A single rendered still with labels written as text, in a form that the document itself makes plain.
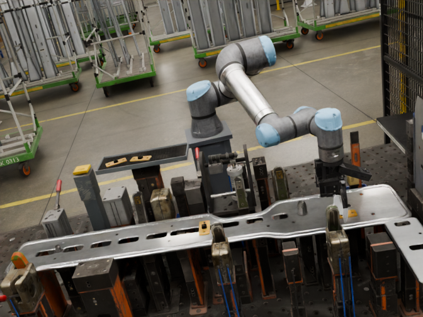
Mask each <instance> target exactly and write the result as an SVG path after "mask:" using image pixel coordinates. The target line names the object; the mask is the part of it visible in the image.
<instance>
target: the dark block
mask: <svg viewBox="0 0 423 317"><path fill-rule="evenodd" d="M252 165H253V169H254V176H255V180H256V181H257V188H258V193H259V199H260V203H261V211H263V210H265V209H266V208H267V207H268V206H270V205H271V197H270V193H269V185H268V170H267V166H266V160H265V157H264V156H263V157H256V158H252ZM267 243H268V245H267V250H268V257H274V256H279V255H280V250H279V245H278V241H277V239H273V238H267Z"/></svg>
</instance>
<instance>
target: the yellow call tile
mask: <svg viewBox="0 0 423 317"><path fill-rule="evenodd" d="M90 168H91V164H89V165H82V166H77V167H76V169H75V170H74V171H73V174H74V175H77V174H84V173H87V172H88V171H89V169H90Z"/></svg>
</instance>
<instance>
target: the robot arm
mask: <svg viewBox="0 0 423 317"><path fill-rule="evenodd" d="M275 63H276V52H275V49H274V45H273V43H272V41H271V39H270V38H269V37H268V36H258V37H256V38H252V39H249V40H245V41H242V42H238V43H233V44H230V45H228V46H226V47H225V48H224V49H223V50H222V51H221V52H220V53H219V55H218V57H217V61H216V73H217V76H218V78H219V81H215V82H210V81H199V82H197V83H194V84H192V85H191V86H189V87H188V88H187V90H186V95H187V100H188V104H189V110H190V113H191V118H192V122H191V135H192V137H194V138H209V137H212V136H215V135H217V134H219V133H221V132H222V131H223V126H222V123H221V121H220V120H219V118H218V116H217V114H216V110H215V108H217V107H220V106H223V105H226V104H230V103H233V102H237V101H238V102H239V103H240V104H241V105H242V107H243V108H244V109H245V111H246V112H247V114H248V115H249V116H250V117H251V119H252V120H253V122H254V123H255V124H256V126H257V127H256V138H257V139H258V142H259V144H260V145H261V146H262V147H265V148H267V147H272V146H275V145H278V144H280V143H283V142H286V141H288V140H292V139H294V138H298V137H300V136H303V135H307V134H312V135H313V136H316V137H317V143H318V150H319V158H316V159H314V161H315V181H316V187H319V191H320V192H319V194H320V197H333V198H334V203H333V204H335V205H336V206H337V207H338V209H339V214H341V215H342V216H343V220H344V223H346V221H347V218H348V204H347V194H346V182H345V175H347V176H350V177H354V178H357V179H361V180H363V181H368V182H369V181H370V179H371V177H372V174H371V172H370V171H369V170H368V169H366V168H364V167H358V166H356V165H352V164H348V163H345V162H344V146H343V137H342V120H341V113H340V111H339V110H338V109H335V108H324V109H320V110H318V111H317V110H316V109H314V108H311V107H307V106H302V107H299V108H298V109H297V110H296V111H295V112H294V113H293V114H291V115H289V116H285V117H283V118H280V117H279V116H278V115H277V113H276V112H275V110H274V109H273V108H272V107H271V105H270V104H269V103H268V102H267V101H266V99H265V98H264V97H263V95H262V94H261V93H260V92H259V90H258V89H257V88H256V86H255V85H254V84H253V83H252V81H251V80H250V78H251V77H252V76H255V75H258V74H259V73H260V72H261V71H262V70H263V69H264V68H266V67H270V66H272V65H274V64H275ZM317 180H318V182H319V183H317Z"/></svg>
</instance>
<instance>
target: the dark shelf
mask: <svg viewBox="0 0 423 317"><path fill-rule="evenodd" d="M414 112H415V111H413V112H409V113H402V114H395V115H391V116H384V117H380V118H377V119H376V124H377V125H378V126H379V127H380V128H381V129H382V130H383V131H384V132H385V133H386V134H387V135H388V136H389V137H390V139H391V140H392V141H393V142H394V143H395V144H396V145H397V147H398V148H399V149H401V151H402V152H403V153H404V154H405V151H406V150H408V149H407V134H406V120H411V119H413V118H414V116H413V113H414Z"/></svg>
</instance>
